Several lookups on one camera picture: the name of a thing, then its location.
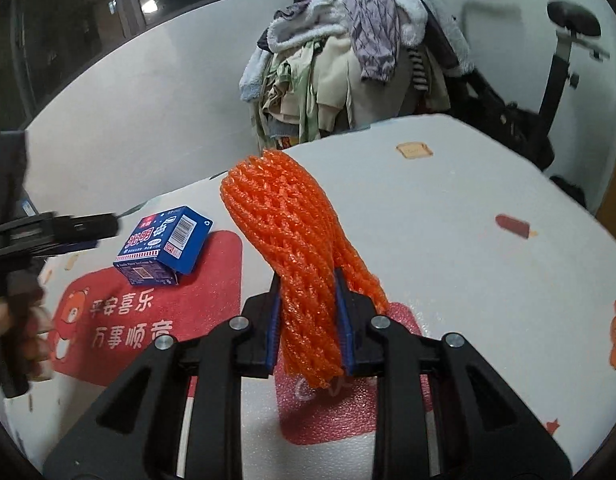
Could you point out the pile of clothes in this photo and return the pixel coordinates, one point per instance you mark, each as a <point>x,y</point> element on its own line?
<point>338,75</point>

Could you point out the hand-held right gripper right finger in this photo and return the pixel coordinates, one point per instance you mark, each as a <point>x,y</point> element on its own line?
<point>344,325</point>

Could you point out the dark glass window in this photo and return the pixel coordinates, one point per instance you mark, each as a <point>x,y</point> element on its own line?
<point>88,15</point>

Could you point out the printed tablecloth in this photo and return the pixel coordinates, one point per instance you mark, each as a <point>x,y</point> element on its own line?
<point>437,200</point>

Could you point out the brown wooden panel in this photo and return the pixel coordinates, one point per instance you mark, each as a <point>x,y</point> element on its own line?
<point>615,210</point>

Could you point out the blue carton box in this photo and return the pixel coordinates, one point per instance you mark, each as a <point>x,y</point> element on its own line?
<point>178,240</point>

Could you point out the orange foam net sleeve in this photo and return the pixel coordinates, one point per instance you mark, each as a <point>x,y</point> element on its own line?
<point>278,210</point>

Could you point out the person's left hand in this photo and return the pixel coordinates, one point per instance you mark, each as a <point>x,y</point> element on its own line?
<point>37,345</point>

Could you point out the black exercise bike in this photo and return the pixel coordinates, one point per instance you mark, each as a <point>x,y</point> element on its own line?
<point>572,17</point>

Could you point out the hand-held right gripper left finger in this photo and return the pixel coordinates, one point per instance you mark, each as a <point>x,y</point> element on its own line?
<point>274,325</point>

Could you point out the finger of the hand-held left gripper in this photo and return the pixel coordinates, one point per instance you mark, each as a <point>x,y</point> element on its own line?
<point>53,248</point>
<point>73,224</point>

